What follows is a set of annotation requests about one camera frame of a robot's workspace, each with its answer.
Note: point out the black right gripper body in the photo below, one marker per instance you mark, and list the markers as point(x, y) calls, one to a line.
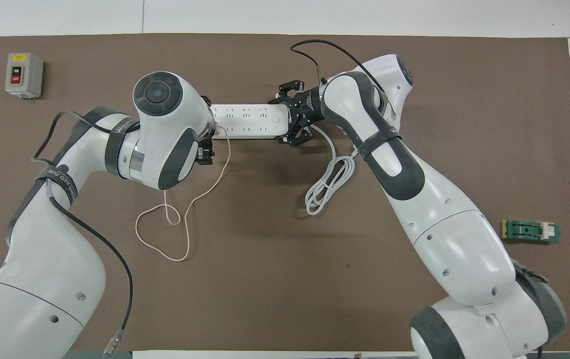
point(307, 107)

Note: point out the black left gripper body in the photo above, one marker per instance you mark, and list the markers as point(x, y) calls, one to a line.
point(206, 152)

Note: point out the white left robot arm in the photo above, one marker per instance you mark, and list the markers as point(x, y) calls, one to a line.
point(165, 129)

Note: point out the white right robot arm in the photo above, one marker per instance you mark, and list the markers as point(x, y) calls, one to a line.
point(439, 214)

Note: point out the brown paper table mat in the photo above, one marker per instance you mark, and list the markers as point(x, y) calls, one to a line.
point(284, 299)

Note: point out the grey on-off switch box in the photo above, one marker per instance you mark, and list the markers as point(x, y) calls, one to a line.
point(24, 75)

